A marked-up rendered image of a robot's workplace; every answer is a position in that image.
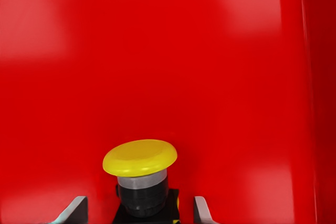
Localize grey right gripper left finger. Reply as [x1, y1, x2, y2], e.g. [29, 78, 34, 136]
[52, 195, 89, 224]

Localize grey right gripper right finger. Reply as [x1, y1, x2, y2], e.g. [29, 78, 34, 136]
[194, 196, 216, 224]

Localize large red box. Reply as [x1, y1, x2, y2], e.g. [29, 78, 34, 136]
[0, 0, 336, 224]

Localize yellow mushroom push button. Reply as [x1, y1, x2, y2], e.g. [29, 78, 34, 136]
[102, 139, 181, 224]

